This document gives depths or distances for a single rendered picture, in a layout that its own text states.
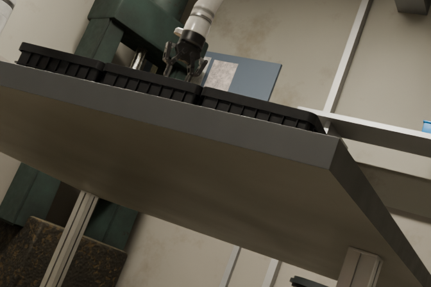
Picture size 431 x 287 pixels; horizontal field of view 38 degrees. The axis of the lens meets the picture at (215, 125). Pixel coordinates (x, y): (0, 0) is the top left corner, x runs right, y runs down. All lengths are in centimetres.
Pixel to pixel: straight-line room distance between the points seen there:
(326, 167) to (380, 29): 383
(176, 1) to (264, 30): 80
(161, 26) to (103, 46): 45
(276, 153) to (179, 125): 14
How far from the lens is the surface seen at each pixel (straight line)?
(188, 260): 434
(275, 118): 146
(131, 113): 85
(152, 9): 419
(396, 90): 428
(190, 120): 80
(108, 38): 404
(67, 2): 443
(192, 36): 184
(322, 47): 455
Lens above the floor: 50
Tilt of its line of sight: 13 degrees up
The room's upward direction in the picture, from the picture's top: 21 degrees clockwise
